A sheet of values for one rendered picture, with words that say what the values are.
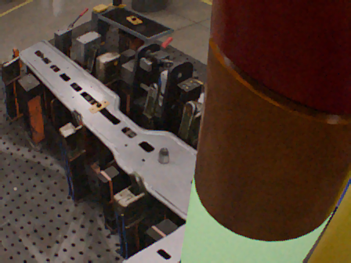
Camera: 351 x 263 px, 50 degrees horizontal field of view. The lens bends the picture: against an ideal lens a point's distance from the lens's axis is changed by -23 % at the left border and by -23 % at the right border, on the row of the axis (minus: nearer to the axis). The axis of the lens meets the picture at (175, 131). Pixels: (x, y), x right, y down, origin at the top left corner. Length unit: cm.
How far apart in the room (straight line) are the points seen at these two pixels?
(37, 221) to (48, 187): 20
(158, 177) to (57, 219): 50
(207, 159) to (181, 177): 130
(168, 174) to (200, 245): 128
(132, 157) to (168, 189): 17
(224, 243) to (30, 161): 180
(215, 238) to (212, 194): 2
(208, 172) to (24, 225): 158
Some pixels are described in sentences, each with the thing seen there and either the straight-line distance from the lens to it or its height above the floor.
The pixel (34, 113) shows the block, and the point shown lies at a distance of 189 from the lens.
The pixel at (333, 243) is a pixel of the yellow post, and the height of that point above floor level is 180.
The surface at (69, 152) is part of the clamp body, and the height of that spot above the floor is 97.
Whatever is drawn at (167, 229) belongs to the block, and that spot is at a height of 98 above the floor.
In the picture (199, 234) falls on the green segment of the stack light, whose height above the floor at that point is 192.
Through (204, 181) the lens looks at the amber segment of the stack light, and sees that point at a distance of 16.
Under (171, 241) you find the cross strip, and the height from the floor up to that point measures 100.
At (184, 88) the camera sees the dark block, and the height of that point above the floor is 112.
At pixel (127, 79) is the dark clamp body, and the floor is 103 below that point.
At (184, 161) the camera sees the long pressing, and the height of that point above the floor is 100.
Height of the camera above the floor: 206
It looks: 42 degrees down
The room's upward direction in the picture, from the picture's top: 5 degrees clockwise
